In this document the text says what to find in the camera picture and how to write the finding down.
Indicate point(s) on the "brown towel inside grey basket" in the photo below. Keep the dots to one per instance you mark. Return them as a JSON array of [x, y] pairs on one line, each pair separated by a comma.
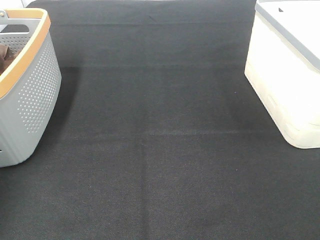
[[6, 57]]

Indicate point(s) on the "black fabric table mat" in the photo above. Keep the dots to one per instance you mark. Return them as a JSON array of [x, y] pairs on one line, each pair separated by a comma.
[[157, 134]]

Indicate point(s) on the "white plastic basket grey rim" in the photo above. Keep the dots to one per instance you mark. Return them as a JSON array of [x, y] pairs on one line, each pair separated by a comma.
[[283, 67]]

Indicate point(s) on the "grey perforated basket orange rim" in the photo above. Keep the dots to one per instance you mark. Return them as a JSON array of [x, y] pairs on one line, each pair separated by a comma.
[[30, 86]]

